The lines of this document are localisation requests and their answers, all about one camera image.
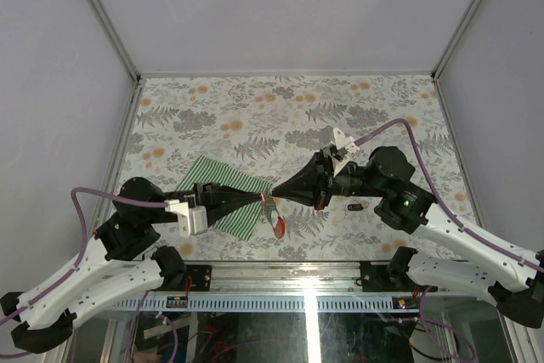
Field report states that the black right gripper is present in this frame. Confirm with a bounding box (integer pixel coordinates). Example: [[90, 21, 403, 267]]
[[273, 147, 388, 210]]

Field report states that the red keyring fob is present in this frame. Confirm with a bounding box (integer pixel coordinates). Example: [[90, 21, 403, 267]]
[[274, 216, 286, 239]]

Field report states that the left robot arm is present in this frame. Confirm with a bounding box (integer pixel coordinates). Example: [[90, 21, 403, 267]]
[[1, 177, 262, 355]]

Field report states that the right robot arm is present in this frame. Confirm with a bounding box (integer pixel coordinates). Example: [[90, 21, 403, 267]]
[[272, 146, 543, 328]]

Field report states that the green striped cloth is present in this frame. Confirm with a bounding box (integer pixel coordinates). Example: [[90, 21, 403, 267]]
[[177, 156, 272, 241]]

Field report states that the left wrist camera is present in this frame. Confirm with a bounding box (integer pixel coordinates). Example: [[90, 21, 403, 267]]
[[165, 200, 208, 238]]

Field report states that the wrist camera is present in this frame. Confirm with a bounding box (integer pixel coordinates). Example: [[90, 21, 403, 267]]
[[165, 200, 208, 238], [319, 126, 360, 177]]

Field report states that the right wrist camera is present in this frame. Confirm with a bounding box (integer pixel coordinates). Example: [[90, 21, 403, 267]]
[[319, 126, 360, 177]]

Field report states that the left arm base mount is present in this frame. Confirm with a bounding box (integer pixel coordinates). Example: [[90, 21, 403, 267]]
[[184, 264, 213, 293]]

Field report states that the aluminium front rail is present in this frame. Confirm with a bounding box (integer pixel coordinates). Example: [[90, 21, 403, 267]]
[[101, 258, 520, 296]]

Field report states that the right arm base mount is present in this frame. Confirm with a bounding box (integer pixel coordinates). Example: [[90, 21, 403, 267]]
[[354, 261, 400, 292]]

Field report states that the slotted cable duct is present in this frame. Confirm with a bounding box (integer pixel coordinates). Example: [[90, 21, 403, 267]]
[[113, 295, 395, 313]]

